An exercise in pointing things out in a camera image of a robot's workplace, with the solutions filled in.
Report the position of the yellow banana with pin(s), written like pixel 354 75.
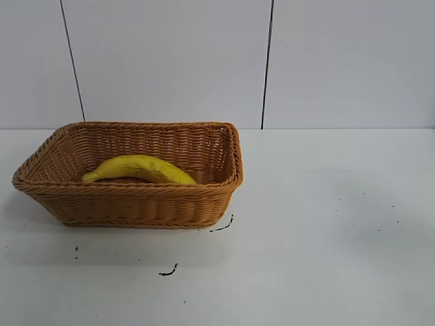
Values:
pixel 142 168

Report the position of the brown woven wicker basket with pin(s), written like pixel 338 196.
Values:
pixel 136 203

